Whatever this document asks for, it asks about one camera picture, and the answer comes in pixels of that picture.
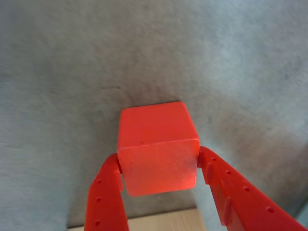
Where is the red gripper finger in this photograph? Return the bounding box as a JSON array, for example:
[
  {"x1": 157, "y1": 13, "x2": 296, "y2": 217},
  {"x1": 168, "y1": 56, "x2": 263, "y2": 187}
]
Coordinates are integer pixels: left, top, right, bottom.
[
  {"x1": 196, "y1": 145, "x2": 308, "y2": 231},
  {"x1": 83, "y1": 153, "x2": 129, "y2": 231}
]

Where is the wooden shape sorter box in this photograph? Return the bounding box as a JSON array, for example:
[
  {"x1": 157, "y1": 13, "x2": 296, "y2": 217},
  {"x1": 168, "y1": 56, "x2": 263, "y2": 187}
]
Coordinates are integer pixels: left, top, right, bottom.
[{"x1": 66, "y1": 208, "x2": 208, "y2": 231}]

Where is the red cube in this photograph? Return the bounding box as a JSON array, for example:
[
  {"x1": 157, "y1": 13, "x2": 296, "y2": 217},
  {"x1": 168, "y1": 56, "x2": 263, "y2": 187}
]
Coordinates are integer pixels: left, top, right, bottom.
[{"x1": 116, "y1": 101, "x2": 201, "y2": 197}]

